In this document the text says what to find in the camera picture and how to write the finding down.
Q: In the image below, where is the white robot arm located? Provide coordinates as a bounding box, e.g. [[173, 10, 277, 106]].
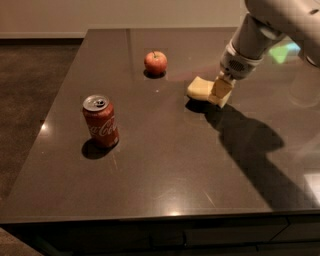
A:
[[208, 0, 320, 107]]

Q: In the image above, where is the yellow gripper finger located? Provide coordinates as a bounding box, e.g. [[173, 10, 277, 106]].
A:
[[208, 94, 230, 108], [212, 76, 235, 98]]

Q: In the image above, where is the red Coca-Cola can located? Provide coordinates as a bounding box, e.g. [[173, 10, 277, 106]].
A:
[[82, 95, 119, 148]]

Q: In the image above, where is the yellow sponge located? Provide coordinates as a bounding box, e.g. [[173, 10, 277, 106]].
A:
[[187, 76, 214, 103]]

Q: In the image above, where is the red apple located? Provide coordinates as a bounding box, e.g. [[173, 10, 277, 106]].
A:
[[144, 51, 168, 76]]

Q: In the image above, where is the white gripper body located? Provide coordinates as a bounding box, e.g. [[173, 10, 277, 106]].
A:
[[220, 40, 264, 80]]

